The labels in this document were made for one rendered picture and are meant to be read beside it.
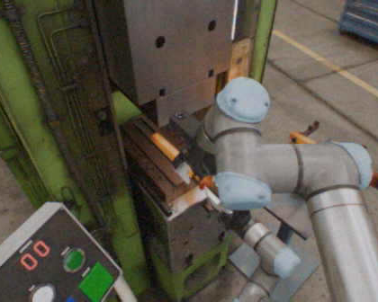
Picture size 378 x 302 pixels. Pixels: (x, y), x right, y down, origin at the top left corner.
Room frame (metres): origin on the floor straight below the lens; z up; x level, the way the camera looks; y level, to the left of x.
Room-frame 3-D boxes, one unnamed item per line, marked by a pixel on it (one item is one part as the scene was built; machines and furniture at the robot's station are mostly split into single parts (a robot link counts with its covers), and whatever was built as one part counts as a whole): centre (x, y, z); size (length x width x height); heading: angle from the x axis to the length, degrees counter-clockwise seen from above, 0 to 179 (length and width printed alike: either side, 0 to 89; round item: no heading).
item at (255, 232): (0.47, -0.20, 1.00); 0.08 x 0.05 x 0.08; 127
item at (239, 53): (0.99, -0.17, 1.27); 0.09 x 0.02 x 0.17; 127
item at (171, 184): (0.87, 0.13, 0.96); 0.42 x 0.20 x 0.09; 37
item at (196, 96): (0.87, 0.13, 1.32); 0.42 x 0.20 x 0.10; 37
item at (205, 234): (0.91, 0.09, 0.69); 0.56 x 0.38 x 0.45; 37
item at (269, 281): (0.39, -0.24, 0.90); 0.11 x 0.08 x 0.11; 141
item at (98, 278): (0.33, 0.24, 1.01); 0.07 x 0.05 x 0.07; 152
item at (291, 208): (0.87, -0.52, 0.70); 0.40 x 0.30 x 0.02; 132
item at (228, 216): (0.53, -0.15, 0.99); 0.12 x 0.08 x 0.09; 37
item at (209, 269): (0.91, 0.09, 0.23); 0.55 x 0.37 x 0.47; 37
